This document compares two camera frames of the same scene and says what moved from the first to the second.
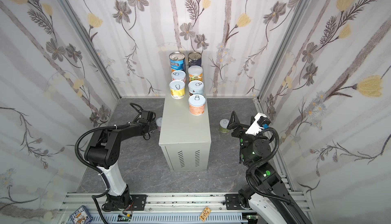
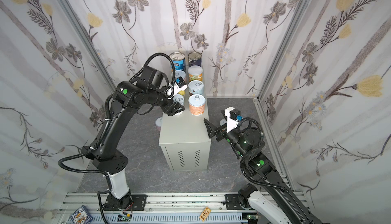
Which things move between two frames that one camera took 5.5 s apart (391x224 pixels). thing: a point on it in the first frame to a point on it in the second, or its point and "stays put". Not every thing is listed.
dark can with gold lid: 194,59 stays put
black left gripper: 149,120 to 170,104
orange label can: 197,102 stays put
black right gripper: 239,131 to 219,132
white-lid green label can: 223,124 stays put
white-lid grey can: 196,87 stays put
